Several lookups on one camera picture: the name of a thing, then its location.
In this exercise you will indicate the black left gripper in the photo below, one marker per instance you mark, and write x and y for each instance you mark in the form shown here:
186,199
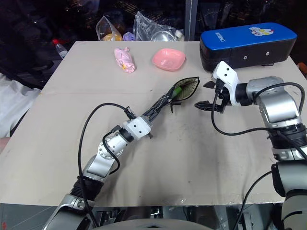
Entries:
146,118

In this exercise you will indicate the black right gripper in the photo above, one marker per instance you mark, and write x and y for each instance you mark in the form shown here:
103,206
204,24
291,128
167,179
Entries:
222,98

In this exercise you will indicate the black grid pencil pouch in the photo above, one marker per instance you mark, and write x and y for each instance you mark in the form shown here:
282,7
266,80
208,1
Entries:
189,89

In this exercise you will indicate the light green highlighter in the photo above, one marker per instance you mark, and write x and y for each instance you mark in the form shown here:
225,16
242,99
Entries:
178,90

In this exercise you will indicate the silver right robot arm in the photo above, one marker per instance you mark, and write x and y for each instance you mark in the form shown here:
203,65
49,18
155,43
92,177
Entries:
275,100

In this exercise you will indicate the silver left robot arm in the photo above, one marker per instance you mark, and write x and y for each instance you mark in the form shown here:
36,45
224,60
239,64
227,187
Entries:
112,146

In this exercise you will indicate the pink plastic bowl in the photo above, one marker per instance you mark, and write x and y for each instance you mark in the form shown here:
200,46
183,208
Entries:
169,59

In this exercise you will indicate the blue and black padded box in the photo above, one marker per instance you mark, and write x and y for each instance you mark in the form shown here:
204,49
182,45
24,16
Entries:
242,42

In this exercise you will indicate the small white bottle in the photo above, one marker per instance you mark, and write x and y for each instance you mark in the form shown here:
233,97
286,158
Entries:
179,35

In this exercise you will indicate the stainless steel bowl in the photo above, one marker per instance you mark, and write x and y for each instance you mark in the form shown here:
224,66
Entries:
162,36

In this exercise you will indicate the small purple object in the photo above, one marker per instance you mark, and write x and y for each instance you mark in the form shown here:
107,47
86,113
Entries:
128,36

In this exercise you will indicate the clear crumpled plastic bag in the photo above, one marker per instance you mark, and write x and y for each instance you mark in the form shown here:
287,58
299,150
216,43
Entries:
144,25

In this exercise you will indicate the clear bag with orange item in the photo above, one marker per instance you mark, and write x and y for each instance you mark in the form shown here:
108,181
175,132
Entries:
109,28

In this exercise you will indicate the plastic bottle with red cap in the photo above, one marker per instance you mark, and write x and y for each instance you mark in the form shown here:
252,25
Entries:
60,49

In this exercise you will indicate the white cloth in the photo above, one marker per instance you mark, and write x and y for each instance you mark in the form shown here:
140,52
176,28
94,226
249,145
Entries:
14,105

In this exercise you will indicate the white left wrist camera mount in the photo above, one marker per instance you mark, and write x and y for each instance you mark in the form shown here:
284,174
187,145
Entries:
138,127

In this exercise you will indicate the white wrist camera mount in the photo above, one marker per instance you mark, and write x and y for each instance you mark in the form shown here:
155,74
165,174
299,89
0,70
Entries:
226,74
138,127

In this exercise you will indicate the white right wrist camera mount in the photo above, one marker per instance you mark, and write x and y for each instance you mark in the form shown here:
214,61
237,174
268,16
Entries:
226,74

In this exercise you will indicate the grey metal post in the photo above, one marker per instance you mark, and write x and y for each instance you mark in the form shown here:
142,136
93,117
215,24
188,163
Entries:
191,20

